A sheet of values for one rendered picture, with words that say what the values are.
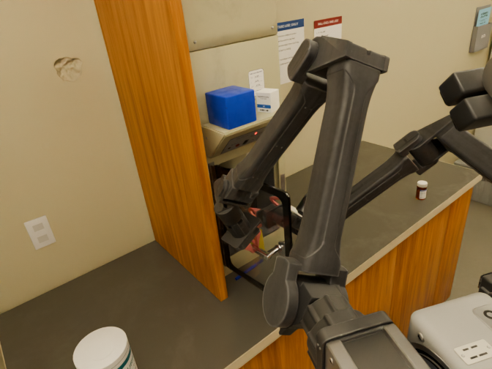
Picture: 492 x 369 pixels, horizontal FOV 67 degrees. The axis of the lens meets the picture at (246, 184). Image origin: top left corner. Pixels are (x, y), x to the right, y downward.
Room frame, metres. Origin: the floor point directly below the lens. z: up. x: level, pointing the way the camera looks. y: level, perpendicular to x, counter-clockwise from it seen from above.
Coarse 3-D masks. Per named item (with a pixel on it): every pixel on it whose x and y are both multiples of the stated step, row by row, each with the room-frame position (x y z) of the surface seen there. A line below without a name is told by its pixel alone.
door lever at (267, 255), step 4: (252, 244) 0.85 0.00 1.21; (256, 248) 0.83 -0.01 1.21; (260, 248) 0.83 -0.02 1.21; (276, 248) 0.82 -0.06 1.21; (280, 248) 0.82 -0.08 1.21; (256, 252) 0.82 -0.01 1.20; (260, 252) 0.81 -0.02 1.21; (264, 252) 0.81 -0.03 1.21; (272, 252) 0.81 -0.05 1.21; (276, 252) 0.81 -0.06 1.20; (280, 252) 0.82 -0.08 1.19; (264, 256) 0.79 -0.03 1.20; (268, 256) 0.79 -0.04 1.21
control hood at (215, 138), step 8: (280, 104) 1.16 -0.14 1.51; (256, 112) 1.10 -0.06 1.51; (264, 112) 1.09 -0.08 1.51; (272, 112) 1.08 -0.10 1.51; (256, 120) 1.02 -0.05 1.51; (264, 120) 1.03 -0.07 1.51; (208, 128) 1.01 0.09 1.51; (216, 128) 0.99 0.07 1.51; (224, 128) 0.98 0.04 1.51; (240, 128) 0.98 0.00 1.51; (248, 128) 0.99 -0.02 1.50; (256, 128) 1.03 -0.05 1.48; (208, 136) 1.01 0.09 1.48; (216, 136) 0.97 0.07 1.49; (224, 136) 0.95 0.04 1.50; (232, 136) 0.97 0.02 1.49; (208, 144) 1.01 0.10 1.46; (216, 144) 0.98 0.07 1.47; (224, 144) 0.98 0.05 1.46; (208, 152) 1.02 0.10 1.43; (216, 152) 1.00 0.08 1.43
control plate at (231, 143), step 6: (252, 132) 1.03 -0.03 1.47; (258, 132) 1.06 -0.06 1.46; (234, 138) 0.99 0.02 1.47; (240, 138) 1.02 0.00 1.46; (246, 138) 1.04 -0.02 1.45; (252, 138) 1.07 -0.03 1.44; (228, 144) 1.00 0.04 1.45; (234, 144) 1.03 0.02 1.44; (240, 144) 1.06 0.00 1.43; (228, 150) 1.04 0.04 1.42
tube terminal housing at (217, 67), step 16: (208, 48) 1.07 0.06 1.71; (224, 48) 1.10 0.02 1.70; (240, 48) 1.13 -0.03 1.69; (256, 48) 1.17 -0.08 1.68; (272, 48) 1.21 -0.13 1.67; (192, 64) 1.04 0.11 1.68; (208, 64) 1.07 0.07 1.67; (224, 64) 1.10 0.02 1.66; (240, 64) 1.13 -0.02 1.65; (256, 64) 1.17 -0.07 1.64; (272, 64) 1.20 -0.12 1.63; (208, 80) 1.06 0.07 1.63; (224, 80) 1.09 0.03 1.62; (240, 80) 1.13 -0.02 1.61; (272, 80) 1.20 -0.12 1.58; (208, 160) 1.04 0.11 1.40; (224, 160) 1.07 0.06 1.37; (224, 272) 1.04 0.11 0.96
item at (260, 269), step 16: (272, 192) 0.83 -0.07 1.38; (240, 208) 0.94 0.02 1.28; (256, 208) 0.88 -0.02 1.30; (272, 208) 0.84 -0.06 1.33; (288, 208) 0.79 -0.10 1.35; (272, 224) 0.84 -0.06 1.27; (288, 224) 0.79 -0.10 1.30; (272, 240) 0.84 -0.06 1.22; (288, 240) 0.80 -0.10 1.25; (240, 256) 0.96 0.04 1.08; (256, 256) 0.90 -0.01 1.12; (272, 256) 0.85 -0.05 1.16; (288, 256) 0.80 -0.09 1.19; (240, 272) 0.97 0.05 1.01; (256, 272) 0.91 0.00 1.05
